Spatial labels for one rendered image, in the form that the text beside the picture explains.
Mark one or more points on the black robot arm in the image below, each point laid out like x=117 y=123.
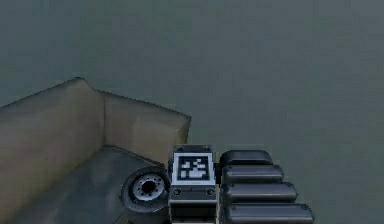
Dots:
x=256 y=193

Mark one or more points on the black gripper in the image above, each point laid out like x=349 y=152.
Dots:
x=146 y=190

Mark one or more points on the beige sofa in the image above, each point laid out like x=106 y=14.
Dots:
x=50 y=133

